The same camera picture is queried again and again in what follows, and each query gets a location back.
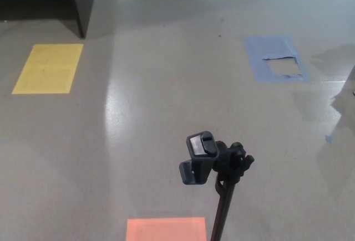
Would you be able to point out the small blue tape scrap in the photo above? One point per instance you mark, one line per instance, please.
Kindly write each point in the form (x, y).
(329, 139)

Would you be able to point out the yellow paper sheet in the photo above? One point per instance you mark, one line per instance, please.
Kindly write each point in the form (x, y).
(47, 67)

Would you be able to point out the torn blue tape patch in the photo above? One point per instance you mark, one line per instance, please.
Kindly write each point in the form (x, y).
(258, 52)

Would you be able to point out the orange paper sheet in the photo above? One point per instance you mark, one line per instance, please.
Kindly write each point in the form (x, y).
(166, 230)

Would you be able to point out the black telescopic phone stand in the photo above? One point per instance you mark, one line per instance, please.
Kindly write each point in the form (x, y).
(199, 146)

